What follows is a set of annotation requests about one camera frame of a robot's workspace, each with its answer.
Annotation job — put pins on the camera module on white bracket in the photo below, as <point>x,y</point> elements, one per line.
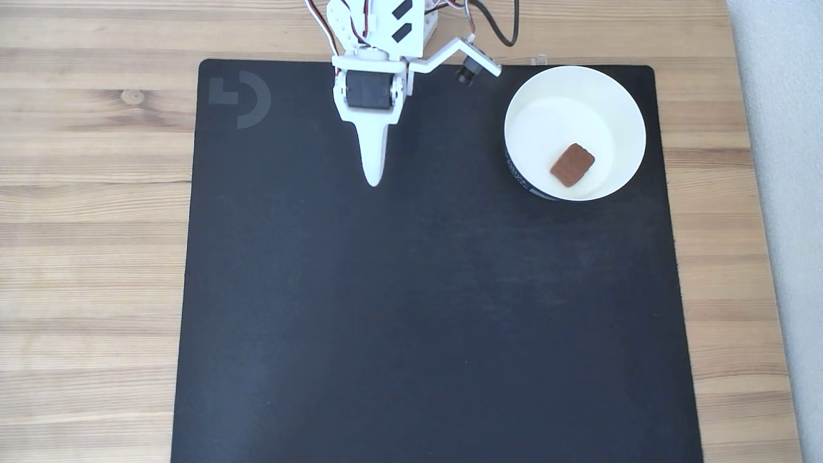
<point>447,54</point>

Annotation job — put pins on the small clear plastic clip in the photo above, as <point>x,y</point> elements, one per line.
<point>539,59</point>

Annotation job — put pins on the black desk mat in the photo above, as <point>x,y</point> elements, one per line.
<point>450,308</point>

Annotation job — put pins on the white round bowl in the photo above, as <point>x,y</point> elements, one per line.
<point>617,109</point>

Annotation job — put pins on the brown brick toy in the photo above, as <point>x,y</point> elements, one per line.
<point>572,165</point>

